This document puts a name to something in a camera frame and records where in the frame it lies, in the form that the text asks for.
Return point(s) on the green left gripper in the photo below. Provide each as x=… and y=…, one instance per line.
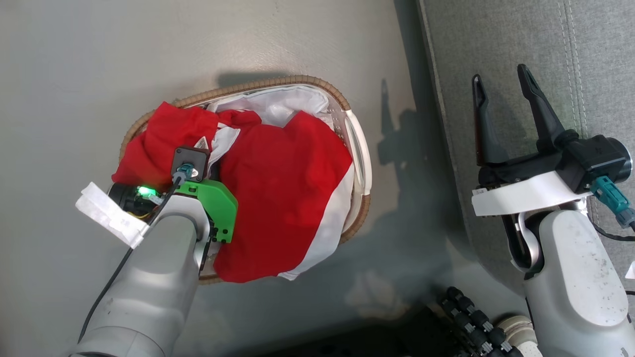
x=218, y=203

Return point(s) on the teal camera connector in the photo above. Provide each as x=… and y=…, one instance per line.
x=181, y=172
x=612, y=196

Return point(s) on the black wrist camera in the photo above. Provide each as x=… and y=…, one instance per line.
x=196, y=157
x=595, y=158

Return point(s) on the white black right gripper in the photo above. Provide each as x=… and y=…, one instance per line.
x=526, y=191

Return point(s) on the teal right camera connector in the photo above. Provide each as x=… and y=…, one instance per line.
x=612, y=196

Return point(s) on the grey fabric sofa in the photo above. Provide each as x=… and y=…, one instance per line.
x=545, y=49

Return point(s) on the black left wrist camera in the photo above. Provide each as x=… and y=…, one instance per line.
x=196, y=157

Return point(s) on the white paper tag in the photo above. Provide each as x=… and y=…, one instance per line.
x=111, y=215

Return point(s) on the black ribbed robot conduit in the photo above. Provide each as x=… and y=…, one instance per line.
x=471, y=317

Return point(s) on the white wicker-rimmed laundry basket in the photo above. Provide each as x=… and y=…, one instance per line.
x=359, y=153

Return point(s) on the white plastic basket liner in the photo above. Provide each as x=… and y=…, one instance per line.
x=283, y=106

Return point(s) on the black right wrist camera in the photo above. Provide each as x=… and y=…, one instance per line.
x=595, y=158

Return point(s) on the red garment with white trim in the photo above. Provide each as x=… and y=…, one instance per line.
x=283, y=198

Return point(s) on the white round robot base part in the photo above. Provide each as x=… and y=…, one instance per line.
x=518, y=332

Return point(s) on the teal left camera connector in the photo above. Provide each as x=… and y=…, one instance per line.
x=181, y=172

